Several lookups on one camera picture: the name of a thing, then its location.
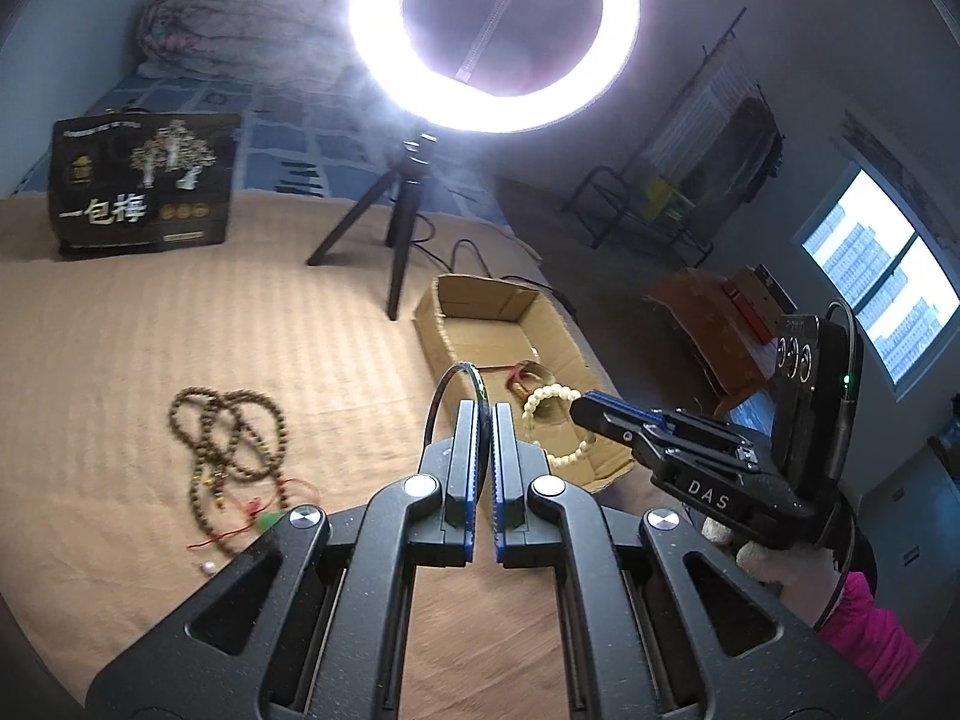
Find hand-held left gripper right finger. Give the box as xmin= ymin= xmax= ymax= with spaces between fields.
xmin=491 ymin=401 xmax=880 ymax=720

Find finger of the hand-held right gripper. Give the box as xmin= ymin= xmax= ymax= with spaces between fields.
xmin=586 ymin=391 xmax=666 ymax=422
xmin=568 ymin=396 xmax=662 ymax=460

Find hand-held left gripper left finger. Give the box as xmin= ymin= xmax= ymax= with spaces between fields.
xmin=86 ymin=399 xmax=482 ymax=720

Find thin black bangle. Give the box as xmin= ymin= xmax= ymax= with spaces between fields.
xmin=423 ymin=363 xmax=494 ymax=460

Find cardboard box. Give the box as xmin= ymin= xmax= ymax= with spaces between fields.
xmin=412 ymin=273 xmax=640 ymax=497

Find person's right forearm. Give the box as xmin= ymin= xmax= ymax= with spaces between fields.
xmin=816 ymin=568 xmax=925 ymax=703

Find person's right hand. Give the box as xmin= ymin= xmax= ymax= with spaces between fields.
xmin=701 ymin=514 xmax=848 ymax=627

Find reddish brown bangle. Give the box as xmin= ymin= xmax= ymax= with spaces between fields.
xmin=503 ymin=361 xmax=557 ymax=399

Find orange patterned box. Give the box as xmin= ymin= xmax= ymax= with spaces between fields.
xmin=643 ymin=265 xmax=797 ymax=400

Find red flat box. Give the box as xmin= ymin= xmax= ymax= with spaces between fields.
xmin=721 ymin=265 xmax=790 ymax=347

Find window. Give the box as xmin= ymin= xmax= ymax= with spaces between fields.
xmin=797 ymin=160 xmax=960 ymax=396

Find black metal clothes rack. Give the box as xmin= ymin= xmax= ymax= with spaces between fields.
xmin=561 ymin=6 xmax=790 ymax=269

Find black tripod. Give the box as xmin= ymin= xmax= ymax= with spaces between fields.
xmin=305 ymin=130 xmax=445 ymax=323

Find dark hanging clothes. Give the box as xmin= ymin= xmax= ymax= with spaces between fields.
xmin=718 ymin=93 xmax=786 ymax=205

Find brown blanket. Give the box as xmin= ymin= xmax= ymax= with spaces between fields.
xmin=0 ymin=193 xmax=640 ymax=695

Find blue patterned bedsheet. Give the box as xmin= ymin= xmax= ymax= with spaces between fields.
xmin=0 ymin=69 xmax=512 ymax=235

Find clear phone holder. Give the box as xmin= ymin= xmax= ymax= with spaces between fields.
xmin=456 ymin=0 xmax=584 ymax=85

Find black printed gift box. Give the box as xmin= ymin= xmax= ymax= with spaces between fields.
xmin=48 ymin=112 xmax=245 ymax=262

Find folded floral quilt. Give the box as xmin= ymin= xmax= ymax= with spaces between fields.
xmin=133 ymin=0 xmax=362 ymax=82

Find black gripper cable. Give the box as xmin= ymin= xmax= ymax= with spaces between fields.
xmin=816 ymin=298 xmax=865 ymax=631

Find white bead bracelet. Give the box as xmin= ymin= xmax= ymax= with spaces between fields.
xmin=520 ymin=383 xmax=602 ymax=470

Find black ring light cable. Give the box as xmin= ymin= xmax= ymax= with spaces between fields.
xmin=409 ymin=216 xmax=580 ymax=317

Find red string green pendant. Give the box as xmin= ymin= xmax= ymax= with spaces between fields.
xmin=186 ymin=475 xmax=321 ymax=553

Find brown wooden bead necklace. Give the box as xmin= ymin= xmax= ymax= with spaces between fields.
xmin=168 ymin=387 xmax=302 ymax=535

